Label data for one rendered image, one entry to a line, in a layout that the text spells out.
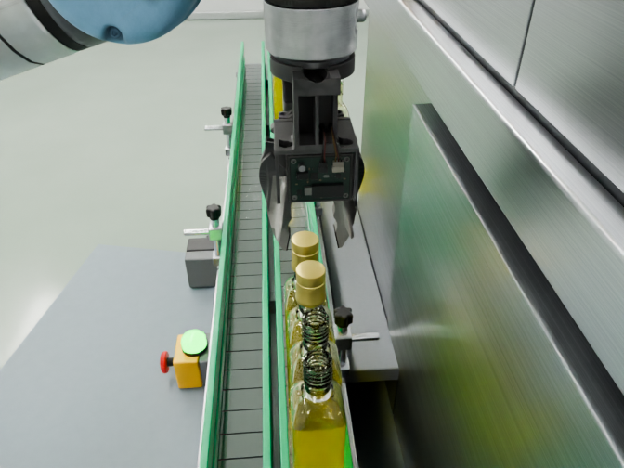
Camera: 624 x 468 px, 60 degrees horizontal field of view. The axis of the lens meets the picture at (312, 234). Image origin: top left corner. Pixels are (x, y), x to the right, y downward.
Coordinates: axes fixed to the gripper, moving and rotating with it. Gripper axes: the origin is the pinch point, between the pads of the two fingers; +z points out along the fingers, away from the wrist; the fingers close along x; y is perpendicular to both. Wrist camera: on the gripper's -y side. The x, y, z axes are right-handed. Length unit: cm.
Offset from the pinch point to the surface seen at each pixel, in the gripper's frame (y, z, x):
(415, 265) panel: 0.6, 4.6, 11.6
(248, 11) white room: -570, 114, -29
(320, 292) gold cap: 1.4, 7.4, 0.9
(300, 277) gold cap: 1.2, 5.0, -1.4
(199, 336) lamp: -20.0, 35.6, -18.5
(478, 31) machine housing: -0.6, -20.7, 14.8
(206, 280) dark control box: -44, 44, -20
